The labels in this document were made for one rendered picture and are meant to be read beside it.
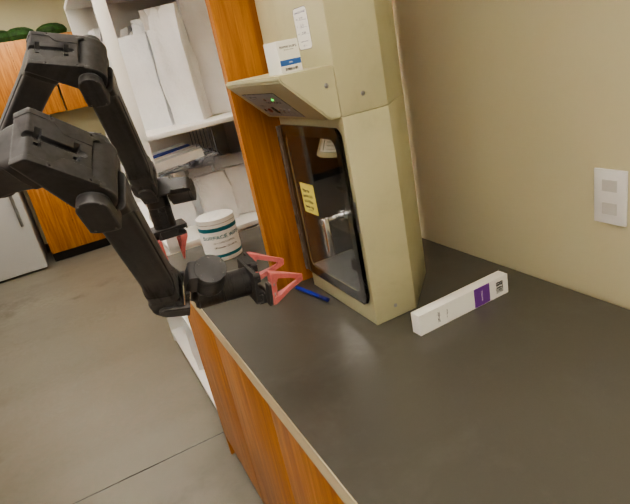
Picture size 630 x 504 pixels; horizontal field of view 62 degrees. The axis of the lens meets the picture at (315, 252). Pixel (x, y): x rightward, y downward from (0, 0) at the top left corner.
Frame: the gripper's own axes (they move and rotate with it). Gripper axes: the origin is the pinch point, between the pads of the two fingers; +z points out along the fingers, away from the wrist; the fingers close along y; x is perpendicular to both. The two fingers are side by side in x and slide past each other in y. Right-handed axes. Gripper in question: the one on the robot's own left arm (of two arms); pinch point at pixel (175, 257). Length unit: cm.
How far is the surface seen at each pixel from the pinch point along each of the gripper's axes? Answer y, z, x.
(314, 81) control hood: 28, -39, -46
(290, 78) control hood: 23, -40, -46
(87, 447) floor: -53, 109, 105
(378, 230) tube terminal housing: 37, -6, -46
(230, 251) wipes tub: 21.7, 13.3, 28.4
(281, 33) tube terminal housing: 33, -49, -25
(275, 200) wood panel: 28.4, -8.9, -8.7
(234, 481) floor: 0, 110, 38
